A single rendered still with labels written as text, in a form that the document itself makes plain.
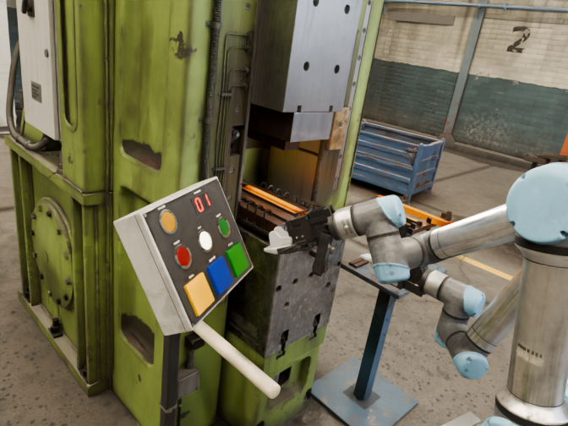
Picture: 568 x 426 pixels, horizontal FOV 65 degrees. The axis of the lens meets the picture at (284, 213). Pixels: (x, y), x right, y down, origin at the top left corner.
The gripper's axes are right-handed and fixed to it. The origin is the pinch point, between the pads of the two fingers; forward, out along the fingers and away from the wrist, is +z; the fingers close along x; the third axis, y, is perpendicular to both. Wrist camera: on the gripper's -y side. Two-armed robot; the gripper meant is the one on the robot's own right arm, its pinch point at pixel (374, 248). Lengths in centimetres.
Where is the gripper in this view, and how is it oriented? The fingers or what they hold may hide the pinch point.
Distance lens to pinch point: 144.1
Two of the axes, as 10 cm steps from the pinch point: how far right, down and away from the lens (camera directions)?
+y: -1.3, 9.2, 3.6
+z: -7.0, -3.4, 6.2
